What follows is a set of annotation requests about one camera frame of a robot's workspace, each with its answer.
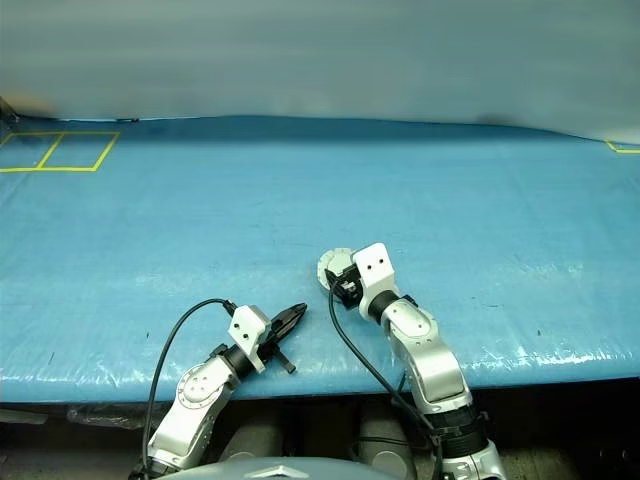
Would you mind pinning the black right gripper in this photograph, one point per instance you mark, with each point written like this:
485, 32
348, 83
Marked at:
348, 287

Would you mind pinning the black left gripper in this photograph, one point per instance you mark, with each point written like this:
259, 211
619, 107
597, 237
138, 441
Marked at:
270, 345

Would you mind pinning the silver spoked rotor lid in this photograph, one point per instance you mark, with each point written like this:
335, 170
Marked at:
337, 259

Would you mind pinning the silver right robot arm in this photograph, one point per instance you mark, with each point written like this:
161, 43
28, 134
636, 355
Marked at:
430, 360

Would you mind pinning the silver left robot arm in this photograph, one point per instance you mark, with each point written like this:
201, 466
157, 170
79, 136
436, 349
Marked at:
195, 395

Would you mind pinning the blue plastic table cover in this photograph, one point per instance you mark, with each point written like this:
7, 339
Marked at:
450, 200

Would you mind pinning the crumpled clear plastic wrap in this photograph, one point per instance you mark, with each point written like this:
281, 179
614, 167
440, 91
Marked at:
110, 416

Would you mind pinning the yellow tape double square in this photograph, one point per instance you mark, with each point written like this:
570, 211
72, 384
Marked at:
50, 169

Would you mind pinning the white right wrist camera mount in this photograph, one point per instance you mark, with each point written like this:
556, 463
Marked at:
375, 267

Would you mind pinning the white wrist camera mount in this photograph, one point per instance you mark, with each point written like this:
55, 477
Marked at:
247, 325
375, 267

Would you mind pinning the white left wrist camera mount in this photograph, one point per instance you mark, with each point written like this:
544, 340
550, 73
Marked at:
247, 325

